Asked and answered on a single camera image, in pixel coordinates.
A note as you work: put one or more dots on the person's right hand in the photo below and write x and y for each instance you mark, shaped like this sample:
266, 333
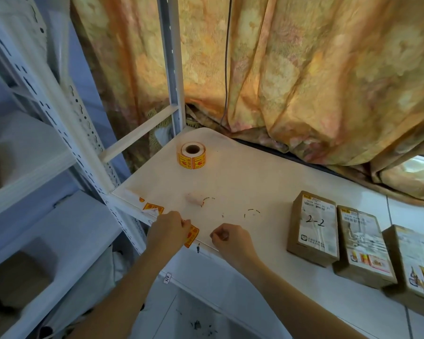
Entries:
235, 240

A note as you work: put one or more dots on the person's left hand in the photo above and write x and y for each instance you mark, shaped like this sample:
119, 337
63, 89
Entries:
166, 229

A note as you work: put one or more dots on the person's right fingers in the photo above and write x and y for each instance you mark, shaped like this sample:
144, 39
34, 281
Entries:
219, 235

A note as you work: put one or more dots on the person's left fingers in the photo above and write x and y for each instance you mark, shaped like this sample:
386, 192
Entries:
183, 224

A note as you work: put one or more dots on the orange yellow sticker label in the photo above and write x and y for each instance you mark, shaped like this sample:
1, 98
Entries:
191, 236

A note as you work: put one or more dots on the person's right forearm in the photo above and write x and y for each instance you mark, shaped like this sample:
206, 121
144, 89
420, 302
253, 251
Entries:
286, 300

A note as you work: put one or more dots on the person's left forearm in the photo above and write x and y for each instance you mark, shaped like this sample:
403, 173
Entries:
125, 296

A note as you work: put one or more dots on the orange sticker on shelf edge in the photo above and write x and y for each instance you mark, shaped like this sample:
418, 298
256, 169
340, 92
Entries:
153, 208

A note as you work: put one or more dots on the small white paper tag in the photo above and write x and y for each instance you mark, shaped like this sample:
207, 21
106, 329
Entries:
168, 277

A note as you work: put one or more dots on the roll of orange sticker labels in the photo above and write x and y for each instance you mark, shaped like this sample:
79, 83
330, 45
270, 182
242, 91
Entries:
191, 156

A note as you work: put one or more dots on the brown cardboard parcel handwritten mark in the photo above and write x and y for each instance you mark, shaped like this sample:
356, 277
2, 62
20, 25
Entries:
315, 227

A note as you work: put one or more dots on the white metal shelving rack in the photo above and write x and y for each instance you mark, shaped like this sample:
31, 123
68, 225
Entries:
74, 137

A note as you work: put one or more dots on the brown cardboard parcel orange stickers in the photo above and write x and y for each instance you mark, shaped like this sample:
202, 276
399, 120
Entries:
364, 247

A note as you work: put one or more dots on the floral orange curtain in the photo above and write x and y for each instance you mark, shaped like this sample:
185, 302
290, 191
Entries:
303, 81

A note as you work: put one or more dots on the brown cardboard parcel yellow sticker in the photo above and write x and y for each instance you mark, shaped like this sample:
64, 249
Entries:
411, 268

